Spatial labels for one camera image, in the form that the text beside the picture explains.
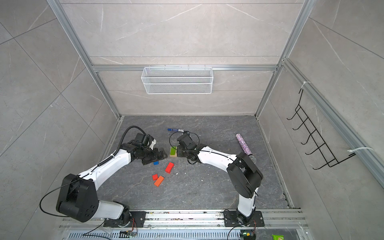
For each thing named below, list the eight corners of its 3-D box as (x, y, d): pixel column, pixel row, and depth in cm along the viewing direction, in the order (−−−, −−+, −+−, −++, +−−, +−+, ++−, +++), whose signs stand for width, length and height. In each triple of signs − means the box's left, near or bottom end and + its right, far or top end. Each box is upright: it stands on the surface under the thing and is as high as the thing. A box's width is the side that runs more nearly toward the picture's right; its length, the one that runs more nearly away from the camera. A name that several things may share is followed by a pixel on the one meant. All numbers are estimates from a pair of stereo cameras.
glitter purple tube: (246, 156, 99) (247, 153, 96) (233, 137, 109) (234, 134, 106) (250, 155, 99) (251, 152, 96) (237, 136, 110) (238, 132, 107)
